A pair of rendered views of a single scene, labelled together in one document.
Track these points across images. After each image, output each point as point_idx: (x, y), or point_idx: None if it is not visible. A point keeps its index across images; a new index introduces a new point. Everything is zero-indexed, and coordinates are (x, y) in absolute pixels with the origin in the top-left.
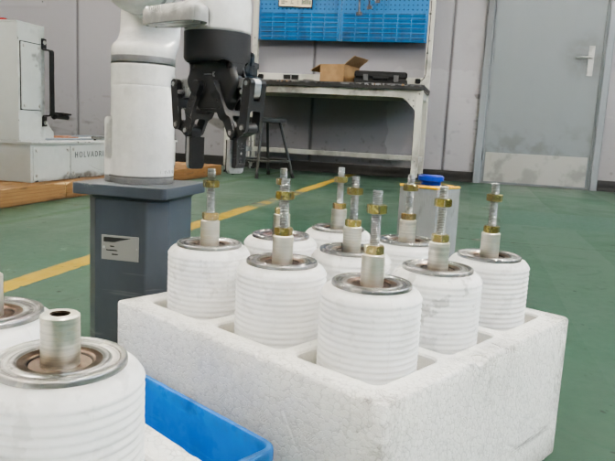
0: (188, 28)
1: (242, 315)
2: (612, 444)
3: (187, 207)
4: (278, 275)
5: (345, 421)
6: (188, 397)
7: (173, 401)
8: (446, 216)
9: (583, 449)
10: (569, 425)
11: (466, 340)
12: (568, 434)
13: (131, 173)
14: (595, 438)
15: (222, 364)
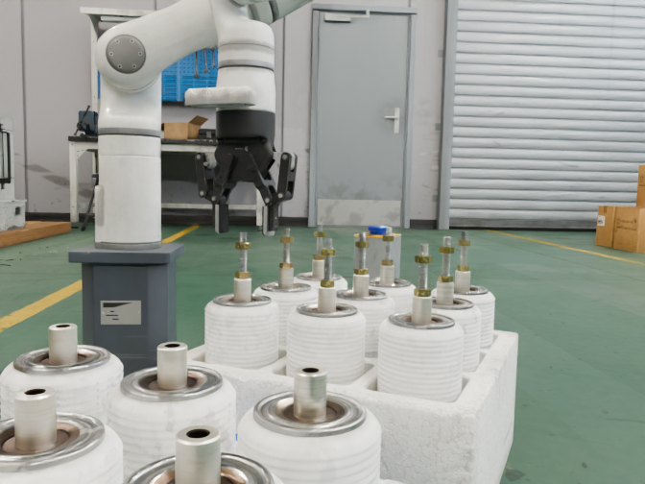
0: (226, 108)
1: (302, 360)
2: (547, 429)
3: (174, 268)
4: (337, 322)
5: (435, 435)
6: None
7: None
8: (449, 260)
9: (531, 436)
10: None
11: (476, 359)
12: (513, 426)
13: (128, 239)
14: (533, 426)
15: None
